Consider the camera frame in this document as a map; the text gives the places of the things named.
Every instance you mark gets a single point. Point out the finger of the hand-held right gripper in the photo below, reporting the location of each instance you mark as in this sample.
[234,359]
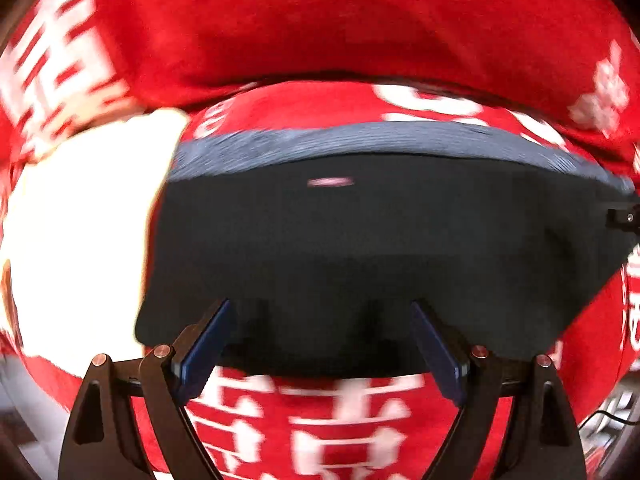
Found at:
[625,219]

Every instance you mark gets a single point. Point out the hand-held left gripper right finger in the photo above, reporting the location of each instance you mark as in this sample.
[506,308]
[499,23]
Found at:
[440,355]

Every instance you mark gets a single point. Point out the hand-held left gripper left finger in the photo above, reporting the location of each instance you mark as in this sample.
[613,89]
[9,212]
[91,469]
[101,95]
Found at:
[205,350]

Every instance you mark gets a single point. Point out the black pants with grey waistband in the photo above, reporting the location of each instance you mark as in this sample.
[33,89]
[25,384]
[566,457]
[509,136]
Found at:
[350,240]

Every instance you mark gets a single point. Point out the red printed seat cushion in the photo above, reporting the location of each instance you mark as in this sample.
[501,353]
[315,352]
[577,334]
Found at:
[350,425]

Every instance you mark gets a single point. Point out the bright white cloth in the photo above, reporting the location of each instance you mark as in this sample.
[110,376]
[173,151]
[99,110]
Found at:
[80,240]

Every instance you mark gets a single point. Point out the red printed back cushion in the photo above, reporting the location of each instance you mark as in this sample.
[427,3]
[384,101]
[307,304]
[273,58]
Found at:
[325,20]

